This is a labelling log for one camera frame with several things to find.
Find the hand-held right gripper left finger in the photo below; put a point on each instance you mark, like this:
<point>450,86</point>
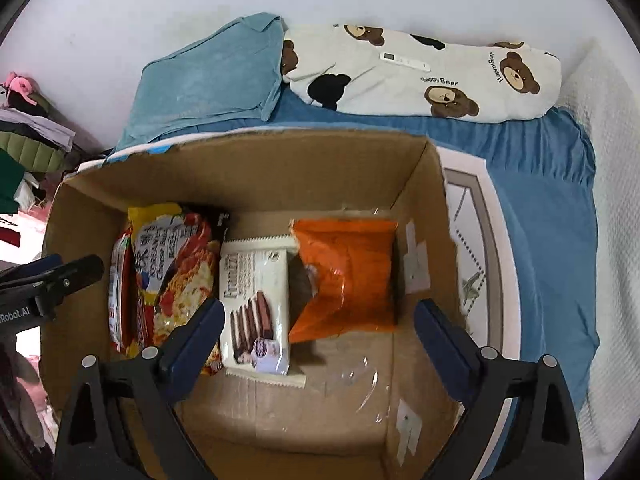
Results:
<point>192,345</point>

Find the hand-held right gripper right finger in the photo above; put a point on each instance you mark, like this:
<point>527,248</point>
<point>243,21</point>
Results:
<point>442,345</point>

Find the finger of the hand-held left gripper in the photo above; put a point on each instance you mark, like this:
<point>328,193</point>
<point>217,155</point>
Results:
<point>30,269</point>
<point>75,272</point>

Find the red and white noodle packet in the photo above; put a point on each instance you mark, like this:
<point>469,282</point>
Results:
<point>119,300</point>

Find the yellow instant noodle packet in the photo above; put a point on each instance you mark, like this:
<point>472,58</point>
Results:
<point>175,270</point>

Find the white chocolate biscuit packet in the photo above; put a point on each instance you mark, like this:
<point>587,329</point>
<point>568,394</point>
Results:
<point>255,280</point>

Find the orange snack packet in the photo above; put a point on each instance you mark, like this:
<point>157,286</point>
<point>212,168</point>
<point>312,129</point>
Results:
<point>350,270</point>

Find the brown cardboard box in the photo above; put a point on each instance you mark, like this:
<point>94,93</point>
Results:
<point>325,180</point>

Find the dark green cloth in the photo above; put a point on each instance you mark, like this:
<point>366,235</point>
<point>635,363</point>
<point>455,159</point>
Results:
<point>10,180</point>

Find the green quilted jacket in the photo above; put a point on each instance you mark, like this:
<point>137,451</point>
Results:
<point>35,152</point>

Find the pile of clothes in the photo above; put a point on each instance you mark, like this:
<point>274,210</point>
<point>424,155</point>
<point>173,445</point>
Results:
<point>45,127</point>

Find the pink plush toy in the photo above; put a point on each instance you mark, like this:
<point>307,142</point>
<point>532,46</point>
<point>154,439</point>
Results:
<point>20,85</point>

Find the white textured blanket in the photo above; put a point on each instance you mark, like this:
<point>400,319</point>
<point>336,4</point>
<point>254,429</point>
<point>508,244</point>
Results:
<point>610,210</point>

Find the blue pillow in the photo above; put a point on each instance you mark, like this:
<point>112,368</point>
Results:
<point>200,80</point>

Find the bear print pillow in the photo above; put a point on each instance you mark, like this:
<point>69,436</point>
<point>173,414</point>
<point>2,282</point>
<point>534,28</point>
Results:
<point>400,90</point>

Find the white remote control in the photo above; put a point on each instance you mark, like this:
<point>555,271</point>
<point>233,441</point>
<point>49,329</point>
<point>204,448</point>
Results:
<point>402,61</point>

